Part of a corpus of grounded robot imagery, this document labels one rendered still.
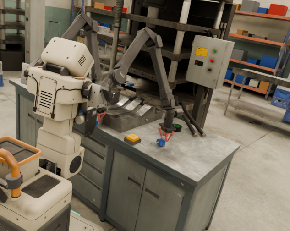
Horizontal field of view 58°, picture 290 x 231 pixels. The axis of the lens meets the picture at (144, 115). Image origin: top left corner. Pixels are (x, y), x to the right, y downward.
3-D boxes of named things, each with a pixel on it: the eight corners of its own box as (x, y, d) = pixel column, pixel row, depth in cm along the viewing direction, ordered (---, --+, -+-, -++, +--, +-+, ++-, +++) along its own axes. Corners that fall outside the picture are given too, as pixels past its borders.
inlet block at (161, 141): (152, 149, 161) (154, 141, 159) (148, 145, 165) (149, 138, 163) (168, 146, 168) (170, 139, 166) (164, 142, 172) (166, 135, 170)
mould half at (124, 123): (120, 133, 175) (123, 114, 170) (94, 119, 188) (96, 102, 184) (161, 118, 213) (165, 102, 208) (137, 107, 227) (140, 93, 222)
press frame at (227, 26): (190, 158, 324) (232, 3, 259) (116, 121, 393) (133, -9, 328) (196, 154, 336) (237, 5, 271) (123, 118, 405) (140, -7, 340)
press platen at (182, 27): (183, 48, 213) (188, 24, 206) (81, 23, 282) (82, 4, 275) (221, 48, 276) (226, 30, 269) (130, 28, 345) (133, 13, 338)
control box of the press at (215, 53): (185, 194, 256) (226, 41, 203) (160, 178, 272) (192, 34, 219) (195, 184, 272) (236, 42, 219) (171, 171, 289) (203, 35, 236)
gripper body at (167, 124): (166, 124, 170) (168, 114, 167) (175, 131, 162) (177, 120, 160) (158, 125, 167) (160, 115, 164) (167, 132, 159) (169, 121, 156)
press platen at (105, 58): (171, 103, 231) (175, 84, 224) (78, 68, 299) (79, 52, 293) (210, 92, 295) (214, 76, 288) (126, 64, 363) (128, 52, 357)
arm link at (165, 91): (142, 40, 157) (155, 35, 149) (148, 39, 161) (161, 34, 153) (160, 108, 163) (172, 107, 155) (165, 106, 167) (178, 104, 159)
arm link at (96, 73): (81, 24, 170) (91, 19, 163) (89, 25, 174) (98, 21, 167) (90, 90, 173) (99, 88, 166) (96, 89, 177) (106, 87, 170)
